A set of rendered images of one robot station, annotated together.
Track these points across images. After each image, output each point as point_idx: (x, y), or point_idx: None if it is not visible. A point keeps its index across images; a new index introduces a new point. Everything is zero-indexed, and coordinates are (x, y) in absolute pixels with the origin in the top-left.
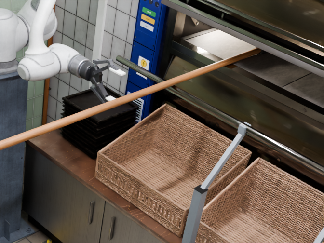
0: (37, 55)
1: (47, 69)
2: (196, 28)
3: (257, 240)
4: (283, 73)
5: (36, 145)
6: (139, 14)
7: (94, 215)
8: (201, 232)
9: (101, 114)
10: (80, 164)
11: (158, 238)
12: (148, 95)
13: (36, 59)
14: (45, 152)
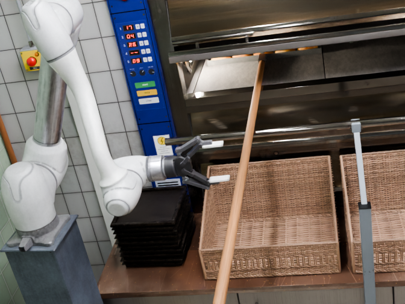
0: (122, 180)
1: (137, 189)
2: (189, 77)
3: (395, 228)
4: (307, 68)
5: (114, 292)
6: (132, 93)
7: None
8: None
9: (163, 215)
10: (177, 278)
11: (323, 288)
12: None
13: (124, 184)
14: (131, 292)
